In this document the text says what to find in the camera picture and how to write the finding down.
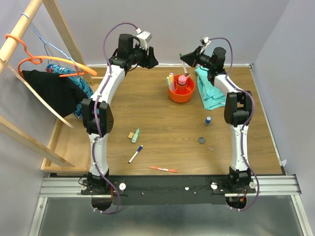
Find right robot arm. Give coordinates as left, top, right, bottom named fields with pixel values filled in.
left=180, top=46, right=254, bottom=193

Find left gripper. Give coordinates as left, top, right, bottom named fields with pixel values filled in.
left=128, top=42, right=159, bottom=69

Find green cap white marker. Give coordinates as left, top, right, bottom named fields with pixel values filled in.
left=179, top=53, right=188, bottom=76

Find teal folded cloth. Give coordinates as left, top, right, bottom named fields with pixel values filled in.
left=195, top=66, right=226, bottom=111

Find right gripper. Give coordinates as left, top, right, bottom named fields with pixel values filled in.
left=180, top=46, right=213, bottom=70

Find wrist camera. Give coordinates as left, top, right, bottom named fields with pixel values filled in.
left=200, top=36, right=211, bottom=53
left=135, top=28, right=152, bottom=50

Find wooden tray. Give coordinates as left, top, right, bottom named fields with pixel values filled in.
left=40, top=76, right=110, bottom=172

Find black garment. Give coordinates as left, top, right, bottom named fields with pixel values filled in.
left=22, top=70, right=87, bottom=118

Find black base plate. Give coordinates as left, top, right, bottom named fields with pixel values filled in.
left=79, top=174, right=256, bottom=210

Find blue patterned garment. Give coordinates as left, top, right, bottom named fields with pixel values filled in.
left=46, top=64, right=94, bottom=119

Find blue cap white marker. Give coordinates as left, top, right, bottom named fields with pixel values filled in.
left=128, top=145, right=143, bottom=164

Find small green correction bottle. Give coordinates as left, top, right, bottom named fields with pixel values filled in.
left=131, top=128, right=140, bottom=143

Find orange divided round container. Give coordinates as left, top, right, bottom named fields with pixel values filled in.
left=168, top=75, right=195, bottom=103

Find orange plastic hanger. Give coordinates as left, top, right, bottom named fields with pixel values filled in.
left=4, top=33, right=98, bottom=78

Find purple cable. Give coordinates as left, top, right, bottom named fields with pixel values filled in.
left=206, top=36, right=260, bottom=212
left=91, top=23, right=141, bottom=215

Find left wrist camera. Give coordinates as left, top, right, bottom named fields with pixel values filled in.
left=135, top=28, right=152, bottom=50

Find grey round cap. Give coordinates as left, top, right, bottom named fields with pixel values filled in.
left=198, top=137, right=205, bottom=144

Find aluminium rail frame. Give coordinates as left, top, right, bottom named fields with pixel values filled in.
left=29, top=175, right=312, bottom=236

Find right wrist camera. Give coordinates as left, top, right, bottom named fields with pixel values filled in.
left=200, top=36, right=211, bottom=53

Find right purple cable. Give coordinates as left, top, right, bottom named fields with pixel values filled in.
left=206, top=36, right=260, bottom=212

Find wooden clothes rack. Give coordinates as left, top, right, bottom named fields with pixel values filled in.
left=0, top=0, right=90, bottom=173

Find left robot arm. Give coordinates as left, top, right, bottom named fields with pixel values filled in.
left=82, top=31, right=158, bottom=194

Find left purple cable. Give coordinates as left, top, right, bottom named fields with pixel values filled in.
left=91, top=23, right=141, bottom=215

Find green highlighter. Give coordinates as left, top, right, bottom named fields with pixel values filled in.
left=166, top=76, right=172, bottom=91

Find blue wire hanger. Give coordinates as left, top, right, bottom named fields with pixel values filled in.
left=30, top=23, right=81, bottom=75

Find orange pen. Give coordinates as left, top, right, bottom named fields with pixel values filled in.
left=147, top=166, right=178, bottom=173

